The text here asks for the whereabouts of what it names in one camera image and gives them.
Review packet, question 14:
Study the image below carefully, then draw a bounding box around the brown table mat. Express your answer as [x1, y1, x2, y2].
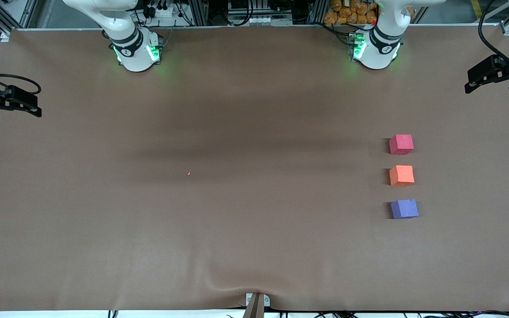
[0, 24, 509, 312]

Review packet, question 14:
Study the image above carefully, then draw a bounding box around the pile of orange objects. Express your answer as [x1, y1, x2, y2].
[324, 0, 379, 25]

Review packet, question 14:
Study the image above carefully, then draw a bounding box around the orange foam cube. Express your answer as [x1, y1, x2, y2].
[389, 165, 415, 187]

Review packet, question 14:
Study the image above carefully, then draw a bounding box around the white terminal block row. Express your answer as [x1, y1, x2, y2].
[248, 16, 292, 26]

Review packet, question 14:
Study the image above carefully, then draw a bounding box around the white power strip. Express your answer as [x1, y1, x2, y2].
[142, 4, 182, 19]

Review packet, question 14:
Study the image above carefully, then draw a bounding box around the brown wooden post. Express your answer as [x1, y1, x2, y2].
[242, 294, 266, 318]

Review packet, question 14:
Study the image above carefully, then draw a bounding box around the small metal edge bracket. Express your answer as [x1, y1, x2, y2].
[245, 293, 271, 308]

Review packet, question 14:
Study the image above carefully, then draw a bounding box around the purple foam cube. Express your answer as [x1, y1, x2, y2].
[391, 199, 419, 220]

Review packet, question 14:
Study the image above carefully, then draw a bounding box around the pink foam cube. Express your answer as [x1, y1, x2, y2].
[389, 134, 414, 155]

